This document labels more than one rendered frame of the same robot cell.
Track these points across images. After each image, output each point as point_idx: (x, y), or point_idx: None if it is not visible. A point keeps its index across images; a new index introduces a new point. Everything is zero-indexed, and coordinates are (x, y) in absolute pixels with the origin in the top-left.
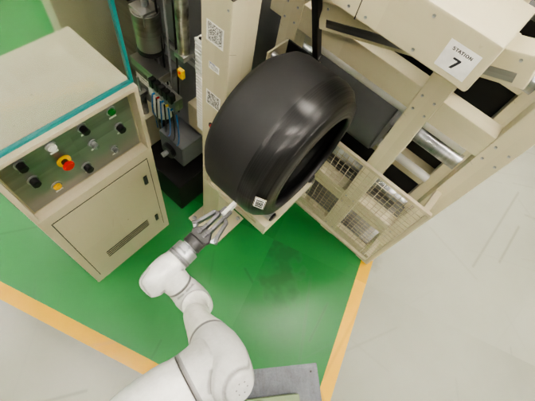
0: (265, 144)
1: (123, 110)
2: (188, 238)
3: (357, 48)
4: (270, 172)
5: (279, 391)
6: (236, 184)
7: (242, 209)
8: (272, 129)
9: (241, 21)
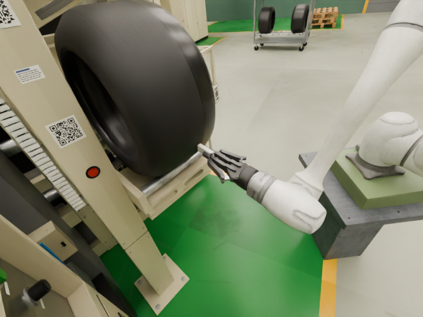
0: (173, 32)
1: (3, 269)
2: (246, 175)
3: None
4: (198, 50)
5: (328, 170)
6: (197, 98)
7: (187, 182)
8: (159, 20)
9: None
